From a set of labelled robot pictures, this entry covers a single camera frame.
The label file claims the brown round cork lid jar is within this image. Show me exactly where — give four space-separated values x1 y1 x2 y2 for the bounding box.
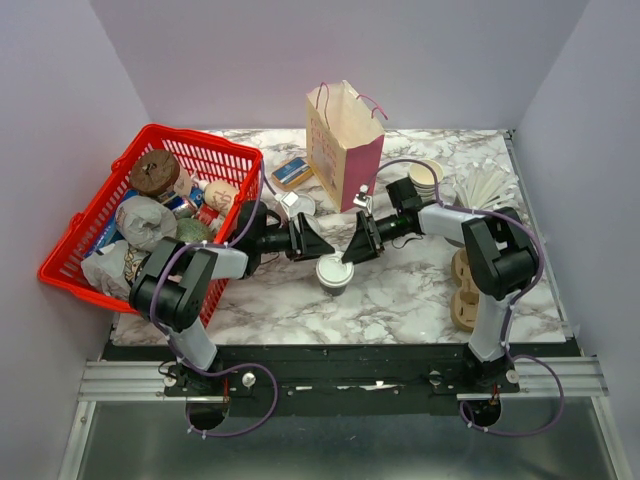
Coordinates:
129 149 180 197

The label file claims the stack of paper cups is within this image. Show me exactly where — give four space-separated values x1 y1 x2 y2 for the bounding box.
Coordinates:
408 159 444 198

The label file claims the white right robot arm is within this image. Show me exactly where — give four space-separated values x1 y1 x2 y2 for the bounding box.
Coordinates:
342 178 543 392

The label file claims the cardboard cup carrier tray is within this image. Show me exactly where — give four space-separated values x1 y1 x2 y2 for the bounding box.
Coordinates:
450 248 480 332

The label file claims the blue and tan small box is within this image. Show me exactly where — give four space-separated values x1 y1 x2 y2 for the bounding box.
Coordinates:
271 157 313 191

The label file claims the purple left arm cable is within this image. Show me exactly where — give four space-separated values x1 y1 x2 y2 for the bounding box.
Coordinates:
149 159 281 440

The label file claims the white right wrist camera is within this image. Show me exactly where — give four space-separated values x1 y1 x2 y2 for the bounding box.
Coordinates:
353 184 373 214

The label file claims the bundle of wrapped straws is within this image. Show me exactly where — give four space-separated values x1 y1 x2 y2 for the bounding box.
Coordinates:
453 158 516 210

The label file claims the pink and cream paper bag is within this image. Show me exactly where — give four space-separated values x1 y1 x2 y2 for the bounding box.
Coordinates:
306 80 388 212

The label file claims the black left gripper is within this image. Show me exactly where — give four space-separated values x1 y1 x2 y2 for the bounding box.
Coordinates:
256 212 334 262

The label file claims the aluminium frame rail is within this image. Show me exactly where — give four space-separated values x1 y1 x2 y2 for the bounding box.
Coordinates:
77 361 188 403

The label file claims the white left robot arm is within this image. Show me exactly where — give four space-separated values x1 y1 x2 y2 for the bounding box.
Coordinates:
129 200 335 395

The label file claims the white plastic cup lid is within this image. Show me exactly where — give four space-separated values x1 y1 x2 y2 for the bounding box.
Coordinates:
316 252 354 283

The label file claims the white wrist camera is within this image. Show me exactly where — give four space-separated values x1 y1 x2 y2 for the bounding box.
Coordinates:
353 184 373 214
278 192 301 218

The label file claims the white printed plastic bag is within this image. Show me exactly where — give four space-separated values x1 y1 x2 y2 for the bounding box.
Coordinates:
81 240 149 301

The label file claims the red plastic shopping basket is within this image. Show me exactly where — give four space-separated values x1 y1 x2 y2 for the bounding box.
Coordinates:
37 124 263 314

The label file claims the grey wrapped bundle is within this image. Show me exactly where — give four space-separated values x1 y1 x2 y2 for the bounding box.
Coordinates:
115 196 177 252

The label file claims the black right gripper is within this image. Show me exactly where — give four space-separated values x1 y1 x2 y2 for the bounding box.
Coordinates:
342 211 403 267

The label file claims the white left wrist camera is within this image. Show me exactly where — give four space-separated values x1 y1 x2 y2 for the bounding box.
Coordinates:
278 192 301 218

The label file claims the green round melon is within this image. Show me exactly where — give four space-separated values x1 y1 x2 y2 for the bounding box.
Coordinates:
175 218 214 243

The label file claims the beige bottle with red print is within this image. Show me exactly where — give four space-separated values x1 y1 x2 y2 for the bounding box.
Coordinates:
197 180 239 217

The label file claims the black paper coffee cup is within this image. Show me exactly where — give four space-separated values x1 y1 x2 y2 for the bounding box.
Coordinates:
320 281 348 296

